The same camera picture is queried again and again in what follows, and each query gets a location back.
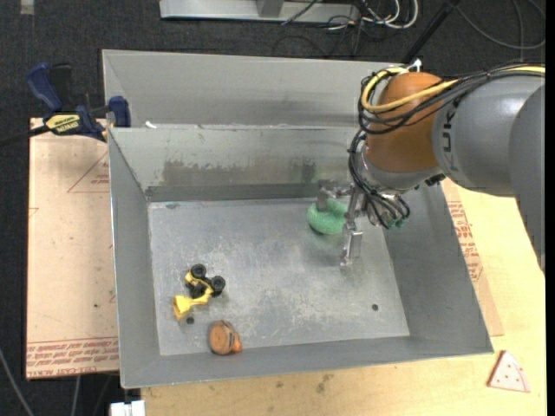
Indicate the orange-brown round toy food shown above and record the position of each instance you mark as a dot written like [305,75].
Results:
[223,338]

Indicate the yellow toy vehicle black wheels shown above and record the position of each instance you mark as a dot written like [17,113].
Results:
[200,286]

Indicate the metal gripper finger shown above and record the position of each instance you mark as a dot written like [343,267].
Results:
[354,245]
[324,197]

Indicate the green round toy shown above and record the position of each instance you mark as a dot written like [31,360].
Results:
[325,223]

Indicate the grey metal bin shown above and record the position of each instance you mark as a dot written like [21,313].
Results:
[269,254]

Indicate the brown cardboard board red print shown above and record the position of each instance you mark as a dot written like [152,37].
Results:
[69,249]

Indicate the black cylinder on white bracket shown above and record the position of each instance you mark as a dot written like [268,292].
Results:
[435,179]

